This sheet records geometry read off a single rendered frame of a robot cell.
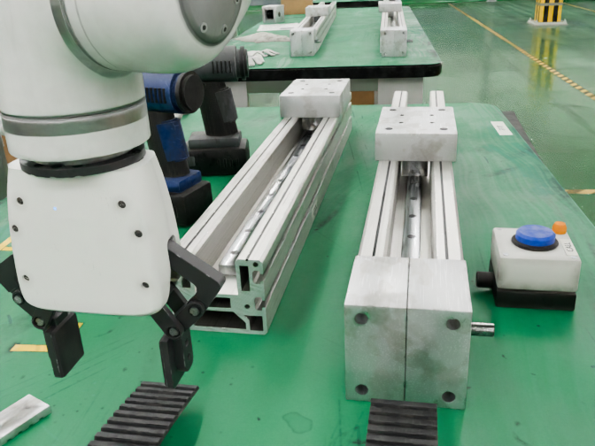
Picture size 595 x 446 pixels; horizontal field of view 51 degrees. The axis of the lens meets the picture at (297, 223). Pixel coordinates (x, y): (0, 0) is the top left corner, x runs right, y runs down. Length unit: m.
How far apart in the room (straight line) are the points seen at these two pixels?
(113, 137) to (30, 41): 0.07
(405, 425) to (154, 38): 0.32
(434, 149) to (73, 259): 0.58
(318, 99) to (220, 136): 0.18
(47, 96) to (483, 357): 0.44
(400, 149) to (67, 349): 0.55
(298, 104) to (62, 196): 0.79
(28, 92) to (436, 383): 0.37
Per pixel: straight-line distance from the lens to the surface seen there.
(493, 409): 0.57
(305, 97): 1.13
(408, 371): 0.54
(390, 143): 0.88
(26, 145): 0.38
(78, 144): 0.37
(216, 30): 0.32
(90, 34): 0.33
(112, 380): 0.62
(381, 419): 0.49
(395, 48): 2.38
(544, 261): 0.68
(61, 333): 0.48
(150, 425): 0.51
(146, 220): 0.39
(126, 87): 0.38
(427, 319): 0.51
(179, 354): 0.44
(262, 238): 0.65
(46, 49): 0.36
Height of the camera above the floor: 1.13
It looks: 23 degrees down
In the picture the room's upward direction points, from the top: 3 degrees counter-clockwise
